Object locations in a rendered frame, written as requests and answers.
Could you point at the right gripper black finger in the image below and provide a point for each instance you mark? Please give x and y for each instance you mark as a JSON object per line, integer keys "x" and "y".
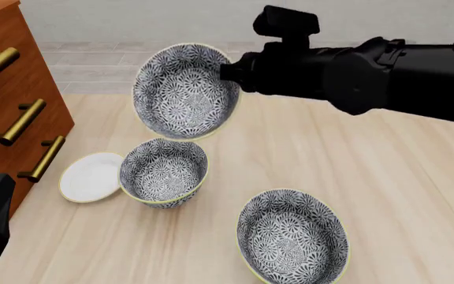
{"x": 231, "y": 71}

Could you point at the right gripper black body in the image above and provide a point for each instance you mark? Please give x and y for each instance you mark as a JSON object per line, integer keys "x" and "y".
{"x": 256, "y": 71}

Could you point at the black patterned bowl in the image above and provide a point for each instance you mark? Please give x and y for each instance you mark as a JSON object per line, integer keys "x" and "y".
{"x": 179, "y": 94}
{"x": 160, "y": 174}
{"x": 290, "y": 236}

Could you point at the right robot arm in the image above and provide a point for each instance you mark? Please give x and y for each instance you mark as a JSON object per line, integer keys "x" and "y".
{"x": 369, "y": 80}

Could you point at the white plate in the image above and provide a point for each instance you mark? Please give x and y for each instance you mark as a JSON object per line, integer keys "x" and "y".
{"x": 89, "y": 179}

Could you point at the wooden drawer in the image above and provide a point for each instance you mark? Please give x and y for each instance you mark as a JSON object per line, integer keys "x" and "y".
{"x": 18, "y": 32}
{"x": 47, "y": 88}
{"x": 59, "y": 127}

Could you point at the wooden cabinet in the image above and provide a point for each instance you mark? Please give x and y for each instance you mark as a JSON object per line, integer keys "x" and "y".
{"x": 34, "y": 88}

